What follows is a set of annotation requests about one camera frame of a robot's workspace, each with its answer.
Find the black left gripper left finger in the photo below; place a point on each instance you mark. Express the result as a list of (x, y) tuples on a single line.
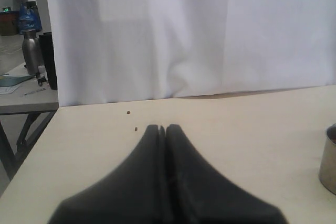
[(135, 192)]

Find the blue plastic bag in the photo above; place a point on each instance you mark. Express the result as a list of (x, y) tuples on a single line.
[(29, 17)]

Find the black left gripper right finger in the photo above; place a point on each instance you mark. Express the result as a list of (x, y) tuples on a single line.
[(200, 194)]

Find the white backdrop curtain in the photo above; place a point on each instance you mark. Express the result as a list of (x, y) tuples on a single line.
[(126, 50)]

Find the black cylinder container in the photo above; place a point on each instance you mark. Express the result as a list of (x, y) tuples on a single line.
[(47, 50)]

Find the steel cup with pellets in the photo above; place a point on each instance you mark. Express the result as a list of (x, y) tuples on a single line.
[(327, 167)]

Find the grey side table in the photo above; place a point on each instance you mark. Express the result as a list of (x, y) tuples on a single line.
[(40, 104)]

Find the silver metal bottle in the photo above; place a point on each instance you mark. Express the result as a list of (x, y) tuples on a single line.
[(32, 52)]

